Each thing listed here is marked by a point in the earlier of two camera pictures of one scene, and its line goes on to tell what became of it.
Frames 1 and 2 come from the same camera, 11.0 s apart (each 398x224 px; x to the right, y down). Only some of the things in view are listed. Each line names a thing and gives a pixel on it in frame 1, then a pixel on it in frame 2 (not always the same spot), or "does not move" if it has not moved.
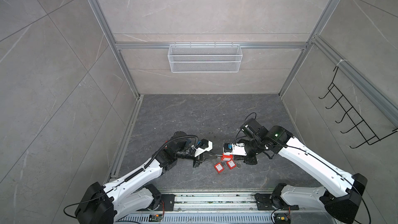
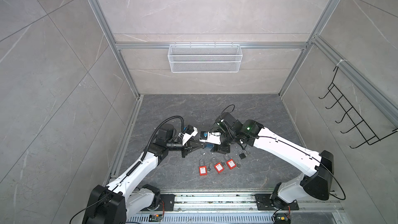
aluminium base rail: x=216 y=200 does not move
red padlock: x=227 y=157 -> x=202 y=168
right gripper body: x=249 y=157 -> x=223 y=147
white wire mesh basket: x=204 y=58 does not move
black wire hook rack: x=368 y=135 does not move
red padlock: x=231 y=164 does not move
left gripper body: x=197 y=161 -> x=185 y=149
